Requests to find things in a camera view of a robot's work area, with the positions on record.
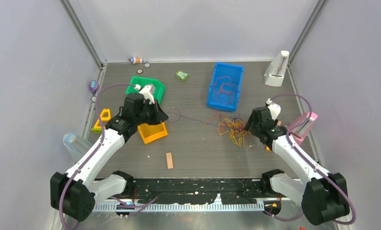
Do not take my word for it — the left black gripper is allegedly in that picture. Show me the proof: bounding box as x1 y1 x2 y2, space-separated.
135 99 168 126

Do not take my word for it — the coloured cable bundle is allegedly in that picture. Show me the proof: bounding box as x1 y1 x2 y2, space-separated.
206 113 255 149

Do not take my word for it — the red cable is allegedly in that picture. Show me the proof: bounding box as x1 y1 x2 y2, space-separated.
212 75 235 105

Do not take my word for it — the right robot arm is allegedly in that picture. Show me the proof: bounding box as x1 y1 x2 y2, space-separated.
245 104 350 226

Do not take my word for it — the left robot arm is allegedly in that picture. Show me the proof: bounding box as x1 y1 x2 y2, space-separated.
50 93 168 221

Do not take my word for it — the orange plastic bin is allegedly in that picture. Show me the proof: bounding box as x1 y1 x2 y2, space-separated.
138 122 168 144

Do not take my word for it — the green plastic bin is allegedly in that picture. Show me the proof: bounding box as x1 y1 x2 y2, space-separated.
130 76 166 104

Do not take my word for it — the blue plastic bin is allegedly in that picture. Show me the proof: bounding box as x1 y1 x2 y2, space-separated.
206 62 244 112

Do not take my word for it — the green number tile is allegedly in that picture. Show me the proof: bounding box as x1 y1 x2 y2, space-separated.
175 70 189 81

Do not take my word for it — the pink metronome box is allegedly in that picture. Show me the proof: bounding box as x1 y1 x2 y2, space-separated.
286 112 318 145

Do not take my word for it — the white metronome box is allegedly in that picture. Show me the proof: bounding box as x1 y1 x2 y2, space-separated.
264 50 290 87

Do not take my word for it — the yellow triangle block left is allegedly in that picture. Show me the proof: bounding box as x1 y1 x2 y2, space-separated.
91 108 112 133

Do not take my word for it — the small toy figure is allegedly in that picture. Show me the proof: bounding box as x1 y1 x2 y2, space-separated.
128 57 143 64

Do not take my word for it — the purple round toy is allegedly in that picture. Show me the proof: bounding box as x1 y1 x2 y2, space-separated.
89 80 99 93

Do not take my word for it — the clear plastic bottle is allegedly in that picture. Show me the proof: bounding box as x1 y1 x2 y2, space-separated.
63 133 93 163

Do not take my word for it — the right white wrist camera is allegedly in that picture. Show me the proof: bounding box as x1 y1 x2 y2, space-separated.
265 98 281 120

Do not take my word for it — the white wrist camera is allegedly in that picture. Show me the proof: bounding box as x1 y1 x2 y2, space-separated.
134 84 156 104
265 98 281 120

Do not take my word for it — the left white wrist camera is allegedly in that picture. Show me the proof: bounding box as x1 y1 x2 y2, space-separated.
134 84 156 104

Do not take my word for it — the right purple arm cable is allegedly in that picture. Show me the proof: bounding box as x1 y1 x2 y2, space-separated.
268 93 357 226

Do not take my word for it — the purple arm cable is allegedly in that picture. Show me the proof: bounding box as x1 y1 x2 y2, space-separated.
268 93 357 226
58 83 140 230

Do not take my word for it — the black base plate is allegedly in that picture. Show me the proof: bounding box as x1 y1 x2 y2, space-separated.
111 178 286 205

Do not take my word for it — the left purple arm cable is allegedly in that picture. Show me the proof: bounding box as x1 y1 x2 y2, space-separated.
58 83 140 230

